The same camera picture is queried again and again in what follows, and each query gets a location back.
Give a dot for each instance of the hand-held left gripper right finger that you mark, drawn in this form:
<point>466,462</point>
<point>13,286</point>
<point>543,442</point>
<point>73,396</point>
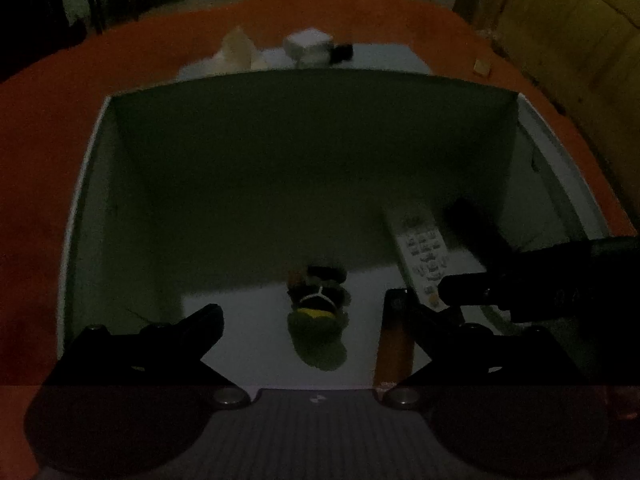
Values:
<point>430,335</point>

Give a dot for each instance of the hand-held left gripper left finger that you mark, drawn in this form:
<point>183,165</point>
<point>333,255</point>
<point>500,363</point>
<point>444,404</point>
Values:
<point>210,325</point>

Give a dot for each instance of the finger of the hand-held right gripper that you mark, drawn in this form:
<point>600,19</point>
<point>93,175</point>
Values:
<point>465,290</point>

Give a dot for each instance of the amber bottle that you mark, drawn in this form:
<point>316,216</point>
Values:
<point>392,340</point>

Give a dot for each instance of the white remote control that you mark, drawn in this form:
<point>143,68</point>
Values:
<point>420,245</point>

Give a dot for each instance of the small figurine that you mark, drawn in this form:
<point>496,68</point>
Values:
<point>317,295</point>

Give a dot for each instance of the white cardboard box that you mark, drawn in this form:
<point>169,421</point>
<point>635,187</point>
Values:
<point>250,185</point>

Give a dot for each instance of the white box lid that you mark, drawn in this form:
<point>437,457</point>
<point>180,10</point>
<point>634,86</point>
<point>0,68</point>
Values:
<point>380,57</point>

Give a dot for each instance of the small black object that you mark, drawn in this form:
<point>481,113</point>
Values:
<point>342,51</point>

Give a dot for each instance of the translucent plastic container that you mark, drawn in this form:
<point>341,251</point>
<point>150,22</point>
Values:
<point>237,50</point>

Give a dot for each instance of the small white box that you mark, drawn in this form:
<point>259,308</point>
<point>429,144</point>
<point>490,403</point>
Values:
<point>307,42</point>

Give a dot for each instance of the small wooden block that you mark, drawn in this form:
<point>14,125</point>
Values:
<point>482,67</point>

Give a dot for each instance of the yellow wooden board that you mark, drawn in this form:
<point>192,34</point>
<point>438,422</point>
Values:
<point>560,35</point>

